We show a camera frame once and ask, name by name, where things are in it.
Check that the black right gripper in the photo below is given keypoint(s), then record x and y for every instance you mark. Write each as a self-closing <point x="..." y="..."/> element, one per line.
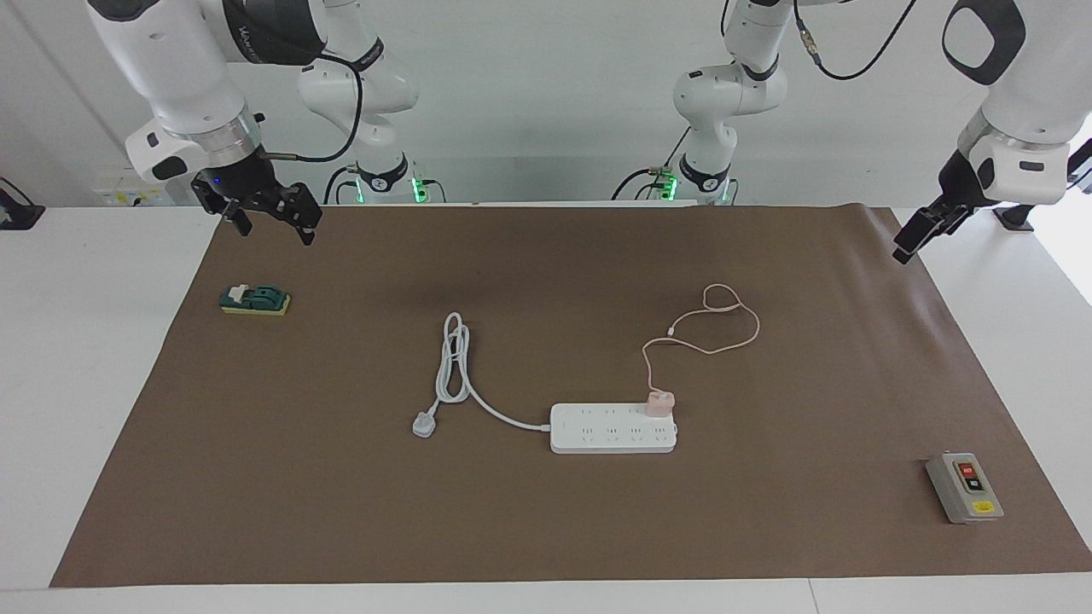
<point x="243" y="183"/>

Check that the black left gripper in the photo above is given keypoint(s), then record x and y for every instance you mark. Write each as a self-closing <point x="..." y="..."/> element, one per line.
<point x="964" y="183"/>

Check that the pink charger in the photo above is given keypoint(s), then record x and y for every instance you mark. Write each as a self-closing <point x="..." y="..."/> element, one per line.
<point x="660" y="402"/>

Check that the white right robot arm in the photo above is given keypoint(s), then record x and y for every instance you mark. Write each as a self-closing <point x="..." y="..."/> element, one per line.
<point x="188" y="77"/>

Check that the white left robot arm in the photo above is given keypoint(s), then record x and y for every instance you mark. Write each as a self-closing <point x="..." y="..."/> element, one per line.
<point x="1024" y="111"/>

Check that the black stand with slanted pole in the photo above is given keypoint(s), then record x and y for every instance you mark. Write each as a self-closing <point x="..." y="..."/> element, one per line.
<point x="1015" y="215"/>

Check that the black stand base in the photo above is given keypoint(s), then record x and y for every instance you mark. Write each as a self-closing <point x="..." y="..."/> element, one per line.
<point x="17" y="213"/>

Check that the brown table mat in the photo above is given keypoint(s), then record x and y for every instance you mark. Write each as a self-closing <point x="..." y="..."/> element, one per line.
<point x="546" y="512"/>

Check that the green knife switch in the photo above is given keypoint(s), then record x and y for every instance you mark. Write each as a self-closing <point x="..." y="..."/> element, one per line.
<point x="254" y="299"/>

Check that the white wall socket box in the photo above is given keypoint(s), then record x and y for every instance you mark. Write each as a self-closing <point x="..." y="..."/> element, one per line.
<point x="128" y="196"/>

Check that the grey on-off switch box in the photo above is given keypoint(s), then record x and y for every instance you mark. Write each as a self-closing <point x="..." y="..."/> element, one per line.
<point x="964" y="488"/>

